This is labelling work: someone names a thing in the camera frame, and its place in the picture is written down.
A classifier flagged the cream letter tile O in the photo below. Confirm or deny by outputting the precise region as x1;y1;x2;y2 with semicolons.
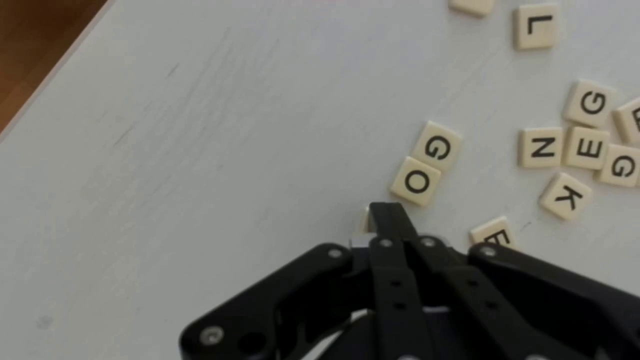
389;154;445;207

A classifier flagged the cream letter tile K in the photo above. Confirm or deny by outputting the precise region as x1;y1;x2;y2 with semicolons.
538;170;597;224

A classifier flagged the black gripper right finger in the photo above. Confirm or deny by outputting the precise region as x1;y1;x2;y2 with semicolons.
406;233;640;360

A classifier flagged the cream letter tile B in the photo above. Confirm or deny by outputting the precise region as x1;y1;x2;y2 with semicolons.
468;214;518;247

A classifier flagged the cream letter tile I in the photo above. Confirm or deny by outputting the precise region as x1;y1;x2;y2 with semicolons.
448;0;499;19

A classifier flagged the cream letter tile G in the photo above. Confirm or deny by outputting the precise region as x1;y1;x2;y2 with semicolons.
411;118;465;175
594;142;640;189
563;78;619;130

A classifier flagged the cream letter tile E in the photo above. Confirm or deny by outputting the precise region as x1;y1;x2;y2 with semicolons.
613;96;640;147
563;123;613;172

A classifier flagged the cream letter tile L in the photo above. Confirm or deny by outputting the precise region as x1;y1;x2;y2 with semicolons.
512;1;561;52

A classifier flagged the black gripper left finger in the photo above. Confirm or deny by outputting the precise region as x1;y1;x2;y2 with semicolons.
178;201;436;360

